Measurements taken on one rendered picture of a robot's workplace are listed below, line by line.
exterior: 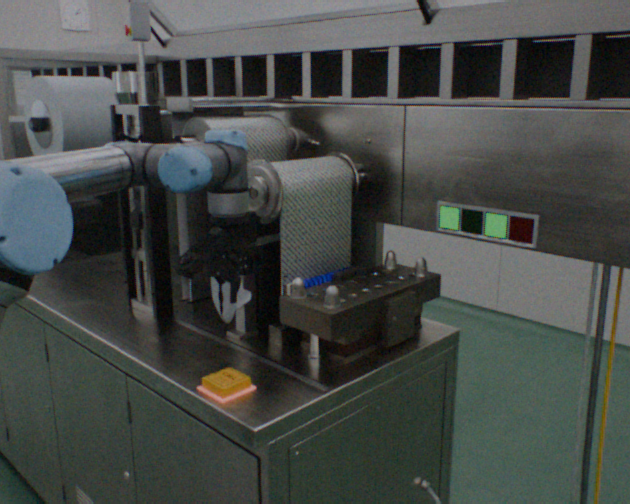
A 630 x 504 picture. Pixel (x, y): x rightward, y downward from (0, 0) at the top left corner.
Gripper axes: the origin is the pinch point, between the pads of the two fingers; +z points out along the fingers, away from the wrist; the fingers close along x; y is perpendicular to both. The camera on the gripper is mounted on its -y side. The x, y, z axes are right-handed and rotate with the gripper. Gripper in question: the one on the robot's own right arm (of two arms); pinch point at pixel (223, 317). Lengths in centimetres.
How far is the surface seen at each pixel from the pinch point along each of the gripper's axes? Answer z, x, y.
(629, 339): 95, 11, 289
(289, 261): -4.0, 9.7, 26.1
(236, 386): 13.3, -3.5, -0.2
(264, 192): -20.4, 12.4, 21.3
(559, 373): 105, 29, 239
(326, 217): -12.7, 9.8, 38.4
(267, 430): 16.3, -16.0, -3.1
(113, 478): 58, 48, -3
